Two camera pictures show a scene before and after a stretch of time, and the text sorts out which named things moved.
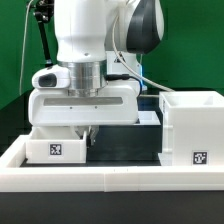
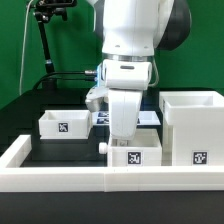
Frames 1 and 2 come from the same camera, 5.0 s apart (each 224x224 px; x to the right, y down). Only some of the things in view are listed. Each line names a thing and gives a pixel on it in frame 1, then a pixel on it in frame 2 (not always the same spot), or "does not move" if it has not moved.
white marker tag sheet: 148,117 does not move
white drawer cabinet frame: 192,129 does not move
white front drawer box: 55,145 → 145,150
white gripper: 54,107 → 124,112
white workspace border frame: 16,177 does not move
